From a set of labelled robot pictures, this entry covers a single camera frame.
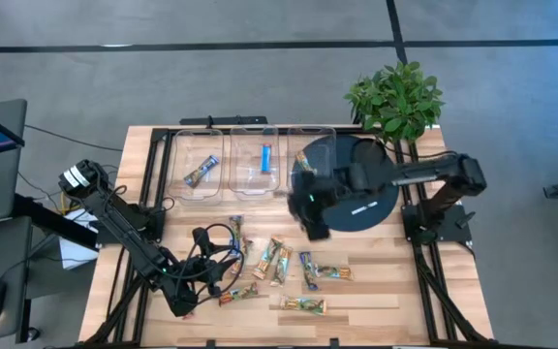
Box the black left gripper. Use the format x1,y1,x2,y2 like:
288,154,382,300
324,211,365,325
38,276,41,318
180,226,240,301

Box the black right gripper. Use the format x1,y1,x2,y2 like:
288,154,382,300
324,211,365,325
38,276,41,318
286,163,366,242

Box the blue green granola bar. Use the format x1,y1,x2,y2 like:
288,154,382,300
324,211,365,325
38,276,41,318
183,154,221,189
228,215,245,258
298,251,320,293

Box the white label strip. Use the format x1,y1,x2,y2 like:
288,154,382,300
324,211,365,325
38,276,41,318
351,200,380,216

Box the clear plastic bin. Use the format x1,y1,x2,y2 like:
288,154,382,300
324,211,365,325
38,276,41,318
168,127,225,201
286,125,339,195
228,124,282,201

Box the dark blue round mat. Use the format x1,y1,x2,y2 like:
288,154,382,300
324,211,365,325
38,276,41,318
291,134,400,233

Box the potted green plant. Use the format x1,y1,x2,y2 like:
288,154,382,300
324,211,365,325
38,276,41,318
344,60,446,164

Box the white box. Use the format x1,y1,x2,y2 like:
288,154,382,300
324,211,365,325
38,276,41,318
58,207,100,271

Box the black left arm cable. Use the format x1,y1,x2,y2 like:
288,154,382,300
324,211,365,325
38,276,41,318
174,222,246,307

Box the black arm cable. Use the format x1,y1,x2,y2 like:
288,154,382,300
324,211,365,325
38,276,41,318
174,222,246,307
375,138,460,164

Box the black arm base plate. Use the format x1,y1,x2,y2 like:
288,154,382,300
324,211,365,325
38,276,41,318
400,202,473,244
95,212,166,246

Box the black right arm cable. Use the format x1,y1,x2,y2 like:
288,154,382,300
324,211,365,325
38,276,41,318
375,138,460,164

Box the black bar camera mount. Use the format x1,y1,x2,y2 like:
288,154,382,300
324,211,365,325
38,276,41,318
178,114,269,128

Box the yellow cable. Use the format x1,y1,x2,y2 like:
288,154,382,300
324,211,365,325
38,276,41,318
59,189,79,215

